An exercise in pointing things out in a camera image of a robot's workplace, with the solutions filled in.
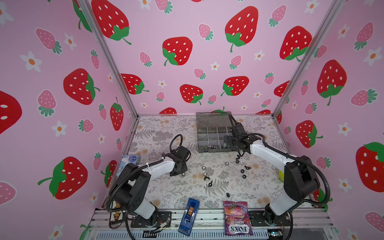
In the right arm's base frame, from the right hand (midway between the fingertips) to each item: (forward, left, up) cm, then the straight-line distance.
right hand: (231, 140), depth 92 cm
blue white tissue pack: (-19, +62, -3) cm, 65 cm away
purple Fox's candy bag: (-41, -3, -10) cm, 42 cm away
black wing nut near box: (-5, -6, -12) cm, 14 cm away
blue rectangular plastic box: (-44, +20, -5) cm, 49 cm away
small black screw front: (-30, +1, -11) cm, 32 cm away
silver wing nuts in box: (0, +13, -10) cm, 16 cm away
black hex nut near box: (-8, -6, -12) cm, 15 cm away
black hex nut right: (-15, -8, -11) cm, 20 cm away
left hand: (-18, +28, -11) cm, 36 cm away
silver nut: (-16, +16, -11) cm, 25 cm away
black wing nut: (-21, +14, -11) cm, 28 cm away
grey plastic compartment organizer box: (+17, +13, -8) cm, 22 cm away
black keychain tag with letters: (-48, +57, -9) cm, 75 cm away
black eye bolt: (-25, +11, -11) cm, 30 cm away
